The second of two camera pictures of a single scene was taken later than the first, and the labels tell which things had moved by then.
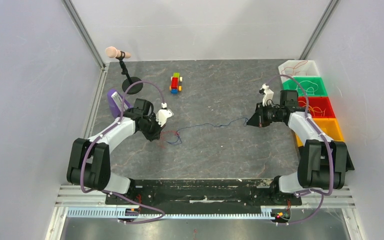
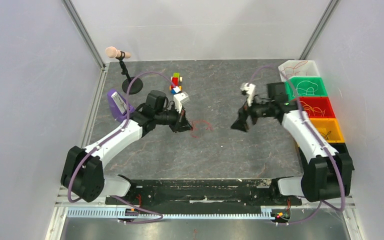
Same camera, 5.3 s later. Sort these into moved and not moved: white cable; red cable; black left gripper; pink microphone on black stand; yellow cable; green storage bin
Moved: black left gripper; red cable
Not moved: yellow cable; pink microphone on black stand; green storage bin; white cable
